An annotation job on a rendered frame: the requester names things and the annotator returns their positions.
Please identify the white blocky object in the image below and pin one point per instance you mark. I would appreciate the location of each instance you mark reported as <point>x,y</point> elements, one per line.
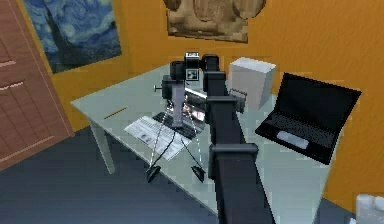
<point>368,210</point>

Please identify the pale green table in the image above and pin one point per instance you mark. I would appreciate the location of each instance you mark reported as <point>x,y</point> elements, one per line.
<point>133,96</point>

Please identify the brown pencil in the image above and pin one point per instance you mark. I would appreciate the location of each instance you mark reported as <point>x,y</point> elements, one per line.
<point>116,112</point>

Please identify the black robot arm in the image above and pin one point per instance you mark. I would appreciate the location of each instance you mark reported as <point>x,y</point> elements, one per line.
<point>233,173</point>

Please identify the white box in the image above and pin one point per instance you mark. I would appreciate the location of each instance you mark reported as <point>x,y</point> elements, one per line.
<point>250,80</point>

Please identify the brown framed picture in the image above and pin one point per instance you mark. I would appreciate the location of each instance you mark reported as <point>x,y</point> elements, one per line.
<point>210,20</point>

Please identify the black open laptop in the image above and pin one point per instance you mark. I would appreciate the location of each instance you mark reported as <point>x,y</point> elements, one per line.
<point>313,113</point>

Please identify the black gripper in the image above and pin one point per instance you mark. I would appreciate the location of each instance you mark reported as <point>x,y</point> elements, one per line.
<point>178,90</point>

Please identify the brown wooden door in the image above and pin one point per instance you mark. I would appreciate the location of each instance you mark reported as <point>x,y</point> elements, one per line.
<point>23,100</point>

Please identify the white paper sheet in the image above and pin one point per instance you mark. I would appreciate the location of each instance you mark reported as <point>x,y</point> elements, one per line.
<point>146,131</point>

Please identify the blue swirl painting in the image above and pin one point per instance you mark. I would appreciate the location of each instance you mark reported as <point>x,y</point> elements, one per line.
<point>80,30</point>

